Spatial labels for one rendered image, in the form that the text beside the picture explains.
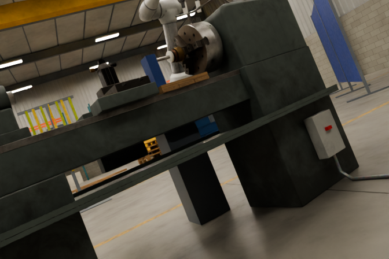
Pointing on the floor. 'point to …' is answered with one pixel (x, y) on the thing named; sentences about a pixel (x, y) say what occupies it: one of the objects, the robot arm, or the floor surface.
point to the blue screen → (336, 42)
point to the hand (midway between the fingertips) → (192, 11)
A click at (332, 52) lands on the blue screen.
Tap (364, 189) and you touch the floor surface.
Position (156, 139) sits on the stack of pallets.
